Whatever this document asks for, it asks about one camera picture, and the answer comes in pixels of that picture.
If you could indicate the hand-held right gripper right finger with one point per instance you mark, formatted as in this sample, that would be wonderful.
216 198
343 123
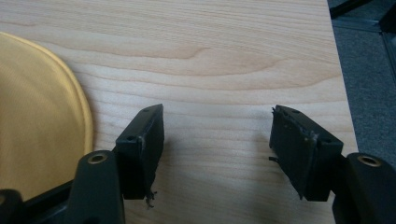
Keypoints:
299 146

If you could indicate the black metal stand base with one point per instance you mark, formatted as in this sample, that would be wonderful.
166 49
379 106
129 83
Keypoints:
370 15

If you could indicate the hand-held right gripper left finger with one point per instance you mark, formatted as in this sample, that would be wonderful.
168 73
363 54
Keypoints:
140 155

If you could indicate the yellow round plate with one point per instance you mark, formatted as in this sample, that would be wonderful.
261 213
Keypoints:
37 118

